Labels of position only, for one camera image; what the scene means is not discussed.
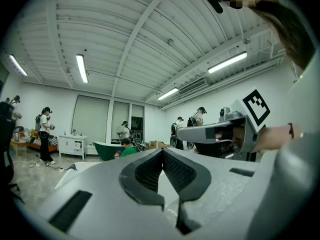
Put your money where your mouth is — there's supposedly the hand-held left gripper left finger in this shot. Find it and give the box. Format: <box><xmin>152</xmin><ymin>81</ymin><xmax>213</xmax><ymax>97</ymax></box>
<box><xmin>37</xmin><ymin>147</ymin><xmax>181</xmax><ymax>240</ymax></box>

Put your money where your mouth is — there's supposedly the striped cushion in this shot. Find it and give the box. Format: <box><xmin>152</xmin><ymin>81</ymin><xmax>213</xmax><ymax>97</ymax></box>
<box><xmin>31</xmin><ymin>138</ymin><xmax>59</xmax><ymax>147</ymax></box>

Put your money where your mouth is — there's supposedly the small wooden table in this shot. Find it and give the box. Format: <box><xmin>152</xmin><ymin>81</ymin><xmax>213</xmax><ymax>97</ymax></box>
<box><xmin>10</xmin><ymin>138</ymin><xmax>28</xmax><ymax>157</ymax></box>

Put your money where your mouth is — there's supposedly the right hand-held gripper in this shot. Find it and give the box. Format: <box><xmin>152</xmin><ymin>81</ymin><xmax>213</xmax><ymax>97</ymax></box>
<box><xmin>176</xmin><ymin>86</ymin><xmax>271</xmax><ymax>162</ymax></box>

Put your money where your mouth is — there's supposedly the person's right forearm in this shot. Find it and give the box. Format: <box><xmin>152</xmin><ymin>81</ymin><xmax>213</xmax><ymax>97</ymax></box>
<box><xmin>257</xmin><ymin>123</ymin><xmax>303</xmax><ymax>153</ymax></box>

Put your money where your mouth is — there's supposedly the person's white shirt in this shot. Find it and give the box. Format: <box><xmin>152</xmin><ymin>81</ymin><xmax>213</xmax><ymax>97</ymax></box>
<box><xmin>284</xmin><ymin>51</ymin><xmax>320</xmax><ymax>140</ymax></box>

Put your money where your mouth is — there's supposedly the ceiling tube light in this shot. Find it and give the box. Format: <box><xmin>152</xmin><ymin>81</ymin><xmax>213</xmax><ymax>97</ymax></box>
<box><xmin>156</xmin><ymin>87</ymin><xmax>179</xmax><ymax>101</ymax></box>
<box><xmin>75</xmin><ymin>54</ymin><xmax>89</xmax><ymax>84</ymax></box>
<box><xmin>8</xmin><ymin>54</ymin><xmax>28</xmax><ymax>77</ymax></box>
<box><xmin>207</xmin><ymin>50</ymin><xmax>248</xmax><ymax>74</ymax></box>

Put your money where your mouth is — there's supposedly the black head-worn camera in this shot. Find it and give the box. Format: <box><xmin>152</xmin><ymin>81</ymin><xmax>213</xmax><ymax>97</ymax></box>
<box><xmin>204</xmin><ymin>0</ymin><xmax>225</xmax><ymax>14</ymax></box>

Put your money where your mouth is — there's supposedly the cardboard box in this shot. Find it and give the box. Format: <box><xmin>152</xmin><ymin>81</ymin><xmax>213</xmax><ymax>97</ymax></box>
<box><xmin>144</xmin><ymin>140</ymin><xmax>168</xmax><ymax>150</ymax></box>

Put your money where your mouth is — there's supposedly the medium window roller blind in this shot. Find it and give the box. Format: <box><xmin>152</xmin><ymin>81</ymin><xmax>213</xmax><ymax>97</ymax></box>
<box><xmin>111</xmin><ymin>100</ymin><xmax>130</xmax><ymax>141</ymax></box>

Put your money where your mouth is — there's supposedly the white bathtub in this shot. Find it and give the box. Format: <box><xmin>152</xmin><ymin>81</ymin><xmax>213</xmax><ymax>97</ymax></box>
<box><xmin>54</xmin><ymin>161</ymin><xmax>181</xmax><ymax>221</ymax></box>

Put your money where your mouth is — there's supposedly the orange sofa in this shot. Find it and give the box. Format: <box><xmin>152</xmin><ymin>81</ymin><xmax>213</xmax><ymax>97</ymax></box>
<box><xmin>19</xmin><ymin>128</ymin><xmax>59</xmax><ymax>152</ymax></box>

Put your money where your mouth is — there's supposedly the narrow window roller blind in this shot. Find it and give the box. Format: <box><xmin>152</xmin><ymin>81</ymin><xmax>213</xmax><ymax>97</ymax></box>
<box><xmin>131</xmin><ymin>104</ymin><xmax>145</xmax><ymax>119</ymax></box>

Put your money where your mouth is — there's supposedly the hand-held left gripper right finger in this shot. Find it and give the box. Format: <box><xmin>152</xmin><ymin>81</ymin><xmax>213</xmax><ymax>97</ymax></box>
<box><xmin>162</xmin><ymin>147</ymin><xmax>277</xmax><ymax>240</ymax></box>

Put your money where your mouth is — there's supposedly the floor cable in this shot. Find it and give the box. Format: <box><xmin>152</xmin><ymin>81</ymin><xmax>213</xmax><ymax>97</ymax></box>
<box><xmin>28</xmin><ymin>158</ymin><xmax>70</xmax><ymax>172</ymax></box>

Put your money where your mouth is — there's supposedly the green bathtub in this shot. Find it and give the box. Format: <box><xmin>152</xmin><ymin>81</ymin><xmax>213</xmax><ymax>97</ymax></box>
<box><xmin>93</xmin><ymin>140</ymin><xmax>126</xmax><ymax>162</ymax></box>

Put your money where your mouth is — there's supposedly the ceiling air conditioner vent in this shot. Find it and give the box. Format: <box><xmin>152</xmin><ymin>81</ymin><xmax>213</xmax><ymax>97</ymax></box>
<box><xmin>178</xmin><ymin>77</ymin><xmax>209</xmax><ymax>96</ymax></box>

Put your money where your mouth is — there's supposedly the wide window roller blind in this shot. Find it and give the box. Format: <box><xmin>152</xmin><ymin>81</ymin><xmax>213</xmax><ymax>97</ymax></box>
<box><xmin>72</xmin><ymin>95</ymin><xmax>110</xmax><ymax>145</ymax></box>

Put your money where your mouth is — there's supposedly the white cabinet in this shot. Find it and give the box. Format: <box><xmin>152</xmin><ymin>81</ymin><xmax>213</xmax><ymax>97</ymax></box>
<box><xmin>58</xmin><ymin>133</ymin><xmax>88</xmax><ymax>160</ymax></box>

